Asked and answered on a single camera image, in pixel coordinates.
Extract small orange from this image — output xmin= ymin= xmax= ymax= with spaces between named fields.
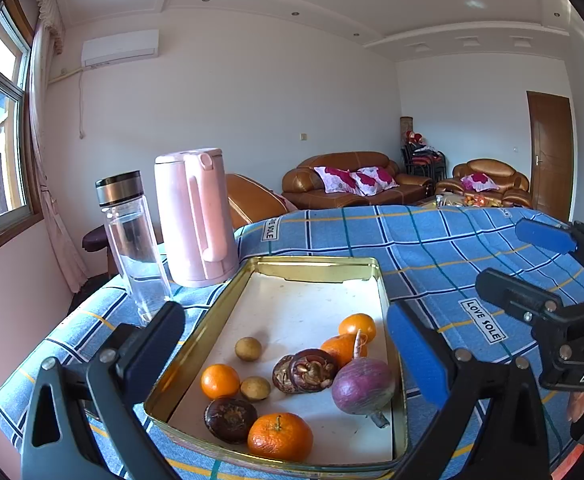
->
xmin=200 ymin=363 xmax=241 ymax=400
xmin=339 ymin=313 xmax=377 ymax=342

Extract dark mangosteen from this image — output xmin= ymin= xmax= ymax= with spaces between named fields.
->
xmin=203 ymin=398 xmax=258 ymax=444
xmin=271 ymin=349 xmax=339 ymax=394

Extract purple round radish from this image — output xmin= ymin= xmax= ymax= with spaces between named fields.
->
xmin=331 ymin=358 xmax=396 ymax=428

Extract large orange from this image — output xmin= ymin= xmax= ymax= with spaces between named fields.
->
xmin=247 ymin=413 xmax=313 ymax=462

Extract brown leather armchair right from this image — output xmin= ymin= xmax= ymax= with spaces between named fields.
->
xmin=435 ymin=158 xmax=532 ymax=208

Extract brown leather armchair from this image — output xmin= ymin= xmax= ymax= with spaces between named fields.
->
xmin=435 ymin=158 xmax=532 ymax=208
xmin=226 ymin=174 xmax=296 ymax=230

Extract floral pillow on armchair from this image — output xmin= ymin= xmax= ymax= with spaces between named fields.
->
xmin=461 ymin=172 xmax=500 ymax=193

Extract brown wooden door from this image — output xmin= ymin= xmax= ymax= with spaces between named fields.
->
xmin=527 ymin=91 xmax=575 ymax=221

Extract small tan longan fruit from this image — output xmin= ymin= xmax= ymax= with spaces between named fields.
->
xmin=234 ymin=337 xmax=263 ymax=362

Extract dark stool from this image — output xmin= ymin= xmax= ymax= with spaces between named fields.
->
xmin=81 ymin=223 xmax=166 ymax=281

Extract stacked dark chairs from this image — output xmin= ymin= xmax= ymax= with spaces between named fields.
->
xmin=401 ymin=130 xmax=447 ymax=182

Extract gold metal tin box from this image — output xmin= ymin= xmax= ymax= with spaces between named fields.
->
xmin=143 ymin=254 xmax=410 ymax=476

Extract pink electric kettle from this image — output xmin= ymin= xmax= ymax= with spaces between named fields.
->
xmin=154 ymin=148 xmax=239 ymax=287

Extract clear glass water bottle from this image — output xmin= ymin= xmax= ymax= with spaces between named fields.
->
xmin=96 ymin=170 xmax=173 ymax=325

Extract orange inside tin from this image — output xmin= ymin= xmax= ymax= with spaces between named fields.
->
xmin=320 ymin=334 xmax=356 ymax=368

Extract brown leather armchair left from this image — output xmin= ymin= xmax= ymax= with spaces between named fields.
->
xmin=226 ymin=174 xmax=296 ymax=230

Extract floral pillow on sofa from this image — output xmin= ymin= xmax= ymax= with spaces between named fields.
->
xmin=313 ymin=166 xmax=363 ymax=196

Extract brown leather three-seat sofa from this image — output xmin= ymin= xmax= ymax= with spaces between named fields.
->
xmin=282 ymin=152 xmax=434 ymax=209

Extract pink curtain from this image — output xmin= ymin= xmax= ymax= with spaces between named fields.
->
xmin=27 ymin=0 xmax=88 ymax=292

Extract white wall air conditioner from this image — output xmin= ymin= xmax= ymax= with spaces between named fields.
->
xmin=80 ymin=29 xmax=159 ymax=68

